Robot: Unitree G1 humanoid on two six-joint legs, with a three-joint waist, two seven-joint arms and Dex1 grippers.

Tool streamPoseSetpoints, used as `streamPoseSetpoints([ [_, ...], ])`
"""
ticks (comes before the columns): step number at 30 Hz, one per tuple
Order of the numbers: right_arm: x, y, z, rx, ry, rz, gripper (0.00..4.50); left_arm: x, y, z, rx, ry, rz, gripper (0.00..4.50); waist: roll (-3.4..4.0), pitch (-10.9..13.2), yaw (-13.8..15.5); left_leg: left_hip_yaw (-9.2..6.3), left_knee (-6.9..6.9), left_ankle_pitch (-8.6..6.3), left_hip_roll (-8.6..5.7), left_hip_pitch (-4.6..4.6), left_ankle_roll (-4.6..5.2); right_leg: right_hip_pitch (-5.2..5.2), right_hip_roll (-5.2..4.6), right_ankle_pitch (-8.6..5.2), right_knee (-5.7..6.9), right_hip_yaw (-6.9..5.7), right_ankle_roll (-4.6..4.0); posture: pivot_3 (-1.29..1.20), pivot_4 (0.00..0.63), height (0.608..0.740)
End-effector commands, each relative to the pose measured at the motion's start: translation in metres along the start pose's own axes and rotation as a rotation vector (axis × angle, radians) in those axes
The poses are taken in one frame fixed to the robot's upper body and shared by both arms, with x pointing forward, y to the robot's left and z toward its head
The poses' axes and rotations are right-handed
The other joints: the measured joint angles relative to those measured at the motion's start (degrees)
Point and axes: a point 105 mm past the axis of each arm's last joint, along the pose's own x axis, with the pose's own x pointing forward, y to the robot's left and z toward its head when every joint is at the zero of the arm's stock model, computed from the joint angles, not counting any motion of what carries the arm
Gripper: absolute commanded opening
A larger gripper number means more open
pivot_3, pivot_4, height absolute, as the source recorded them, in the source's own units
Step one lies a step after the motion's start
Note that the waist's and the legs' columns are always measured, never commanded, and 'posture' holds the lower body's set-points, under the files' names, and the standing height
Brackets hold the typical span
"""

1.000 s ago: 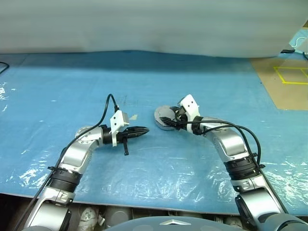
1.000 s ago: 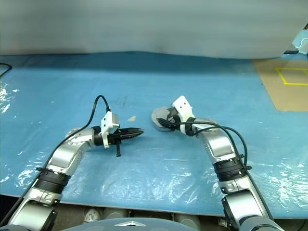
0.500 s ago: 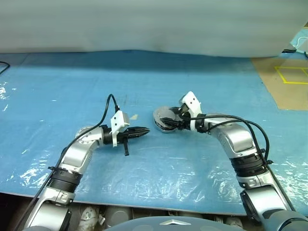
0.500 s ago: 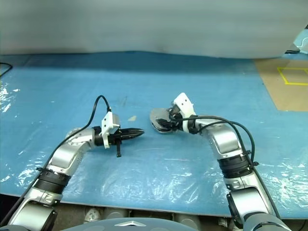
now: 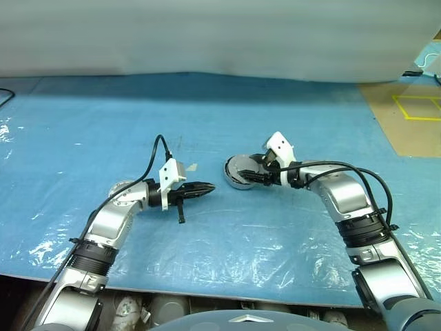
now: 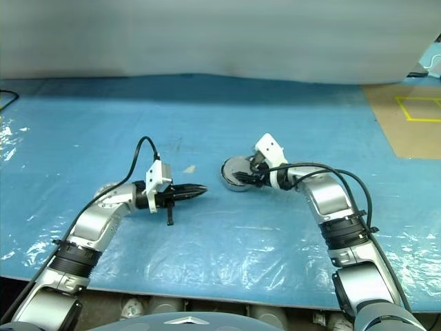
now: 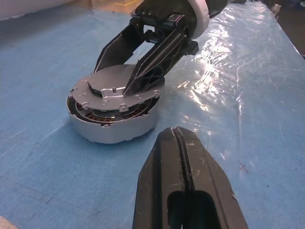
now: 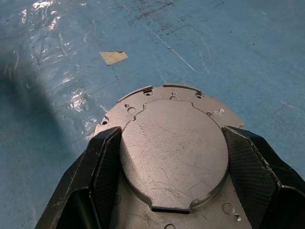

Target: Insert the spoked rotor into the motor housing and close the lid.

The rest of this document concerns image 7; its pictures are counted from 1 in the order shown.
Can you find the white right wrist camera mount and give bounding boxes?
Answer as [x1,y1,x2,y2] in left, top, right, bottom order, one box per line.
[188,0,210,40]

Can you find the silver motor cover plate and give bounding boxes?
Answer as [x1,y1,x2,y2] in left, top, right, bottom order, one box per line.
[71,63,165,113]

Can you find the clear plastic film sheet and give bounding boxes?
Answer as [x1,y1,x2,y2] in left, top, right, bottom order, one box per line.
[164,2,305,172]

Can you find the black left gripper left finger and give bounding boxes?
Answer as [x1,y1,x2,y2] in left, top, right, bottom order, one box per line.
[132,127,188,229]

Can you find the blue table mat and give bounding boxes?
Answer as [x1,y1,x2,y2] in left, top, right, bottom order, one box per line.
[0,0,305,229]

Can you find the silver motor housing copper windings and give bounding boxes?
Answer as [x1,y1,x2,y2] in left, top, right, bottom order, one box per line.
[66,90,160,144]

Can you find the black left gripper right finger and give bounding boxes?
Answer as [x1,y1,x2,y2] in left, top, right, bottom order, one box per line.
[177,126,249,229]

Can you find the silver spoked motor rotor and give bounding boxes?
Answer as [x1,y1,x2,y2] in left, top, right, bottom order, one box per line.
[76,100,153,126]

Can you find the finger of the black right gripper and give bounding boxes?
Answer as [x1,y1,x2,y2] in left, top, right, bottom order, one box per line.
[92,22,145,73]
[123,29,191,97]

